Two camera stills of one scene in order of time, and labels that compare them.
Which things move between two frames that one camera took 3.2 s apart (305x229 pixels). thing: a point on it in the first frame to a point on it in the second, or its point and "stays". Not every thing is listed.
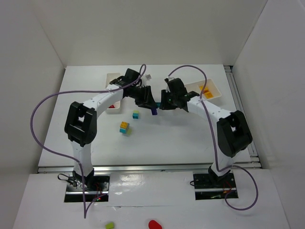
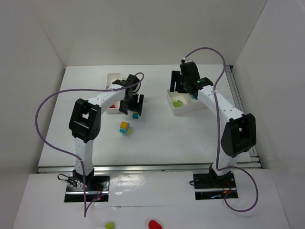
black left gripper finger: (151, 102) to (123, 107)
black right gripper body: (167, 99) to (177, 79)
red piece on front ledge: (153, 224) stays
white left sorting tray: (116, 108) stays
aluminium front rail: (150, 169) stays
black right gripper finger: (164, 100) to (176, 77)
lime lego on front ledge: (109, 225) stays
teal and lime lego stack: (135, 114) stays
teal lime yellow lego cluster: (124, 128) stays
